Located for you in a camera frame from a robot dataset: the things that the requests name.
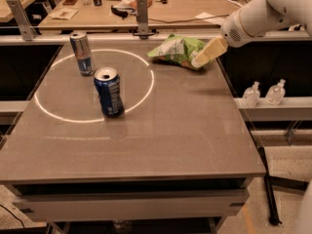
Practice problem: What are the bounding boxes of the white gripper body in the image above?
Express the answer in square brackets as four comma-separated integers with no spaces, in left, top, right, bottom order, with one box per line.
[220,12,251,48]

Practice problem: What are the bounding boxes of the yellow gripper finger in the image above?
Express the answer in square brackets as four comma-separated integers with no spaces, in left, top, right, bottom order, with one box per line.
[191,36,228,68]

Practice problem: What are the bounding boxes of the green rice chip bag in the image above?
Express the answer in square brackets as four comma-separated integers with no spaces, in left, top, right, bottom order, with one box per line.
[147,34,215,70]

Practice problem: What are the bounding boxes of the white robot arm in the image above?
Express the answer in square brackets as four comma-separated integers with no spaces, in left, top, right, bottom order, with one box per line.
[191,0,312,68]

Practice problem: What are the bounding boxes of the white paper sheet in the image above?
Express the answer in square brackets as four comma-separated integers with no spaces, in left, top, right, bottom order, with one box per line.
[195,12,227,26]

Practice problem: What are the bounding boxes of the clear plastic bottle left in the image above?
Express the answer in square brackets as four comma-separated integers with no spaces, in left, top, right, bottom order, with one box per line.
[241,81,260,107]

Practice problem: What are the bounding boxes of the clear plastic bottle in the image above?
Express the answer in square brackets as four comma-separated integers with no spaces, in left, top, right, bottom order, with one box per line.
[265,79,286,105]
[241,81,260,107]

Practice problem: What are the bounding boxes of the clear plastic bottle right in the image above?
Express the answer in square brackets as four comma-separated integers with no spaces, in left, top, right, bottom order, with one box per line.
[265,79,286,105]

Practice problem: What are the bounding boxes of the dark blue soda can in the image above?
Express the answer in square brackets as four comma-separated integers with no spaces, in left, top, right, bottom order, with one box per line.
[94,67,124,118]

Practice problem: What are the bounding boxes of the silver blue energy drink can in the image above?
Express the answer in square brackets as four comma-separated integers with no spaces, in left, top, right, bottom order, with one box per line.
[69,32,94,76]

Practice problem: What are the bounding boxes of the brown wallet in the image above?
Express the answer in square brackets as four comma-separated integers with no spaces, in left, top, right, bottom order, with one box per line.
[63,0,78,6]

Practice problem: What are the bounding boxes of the paper card on desk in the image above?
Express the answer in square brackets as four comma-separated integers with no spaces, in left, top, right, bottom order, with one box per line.
[50,8,78,20]

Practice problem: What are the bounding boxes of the white drawer front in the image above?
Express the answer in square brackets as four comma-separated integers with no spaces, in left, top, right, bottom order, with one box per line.
[14,189,249,222]

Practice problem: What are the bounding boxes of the black pole on floor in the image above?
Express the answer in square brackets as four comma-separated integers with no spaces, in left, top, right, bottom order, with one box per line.
[257,146,282,226]

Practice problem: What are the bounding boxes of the black cable on desk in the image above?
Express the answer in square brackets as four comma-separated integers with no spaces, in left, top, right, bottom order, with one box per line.
[148,0,252,24]

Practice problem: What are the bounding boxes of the middle metal bracket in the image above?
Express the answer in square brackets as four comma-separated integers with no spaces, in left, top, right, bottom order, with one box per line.
[135,0,152,40]

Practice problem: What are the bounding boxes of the metal bracket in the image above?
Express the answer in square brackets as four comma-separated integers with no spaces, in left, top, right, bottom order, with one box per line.
[7,0,37,41]
[135,0,152,40]

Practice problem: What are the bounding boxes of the left metal bracket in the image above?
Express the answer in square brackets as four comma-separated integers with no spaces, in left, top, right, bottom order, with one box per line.
[7,0,37,41]

